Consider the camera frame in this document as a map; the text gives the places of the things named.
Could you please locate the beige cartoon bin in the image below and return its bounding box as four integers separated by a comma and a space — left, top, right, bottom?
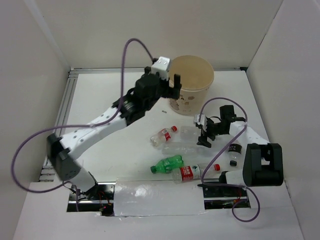
169, 55, 215, 116

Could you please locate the small bottle black label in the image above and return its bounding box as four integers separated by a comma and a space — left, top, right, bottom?
227, 140, 242, 167

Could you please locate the silver tape sheet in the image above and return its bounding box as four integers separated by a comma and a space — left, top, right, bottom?
113, 180, 206, 217

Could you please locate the clear bottle large red label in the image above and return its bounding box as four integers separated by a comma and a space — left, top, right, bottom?
171, 163, 221, 184

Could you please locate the clear bottle unlabelled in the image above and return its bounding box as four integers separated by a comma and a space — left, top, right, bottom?
180, 126, 201, 142
161, 142, 208, 156

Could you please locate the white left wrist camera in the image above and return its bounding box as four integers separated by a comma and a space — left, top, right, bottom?
151, 56, 172, 80

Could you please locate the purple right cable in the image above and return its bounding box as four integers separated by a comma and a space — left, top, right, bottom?
197, 96, 261, 223

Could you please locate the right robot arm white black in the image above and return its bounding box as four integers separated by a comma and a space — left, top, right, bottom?
194, 105, 284, 196

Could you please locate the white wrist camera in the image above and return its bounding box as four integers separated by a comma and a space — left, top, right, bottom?
193, 114, 207, 132
151, 56, 172, 80

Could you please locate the green plastic bottle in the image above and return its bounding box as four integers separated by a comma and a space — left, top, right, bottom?
150, 155, 184, 174

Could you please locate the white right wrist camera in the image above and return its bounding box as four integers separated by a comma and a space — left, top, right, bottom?
193, 114, 207, 132

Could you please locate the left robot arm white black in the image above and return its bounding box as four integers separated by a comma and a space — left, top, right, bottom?
46, 66, 182, 200

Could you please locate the small clear bottle red label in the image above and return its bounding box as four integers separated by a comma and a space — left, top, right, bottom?
150, 125, 178, 148

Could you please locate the aluminium frame rail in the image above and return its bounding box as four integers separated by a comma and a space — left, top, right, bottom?
39, 66, 248, 176

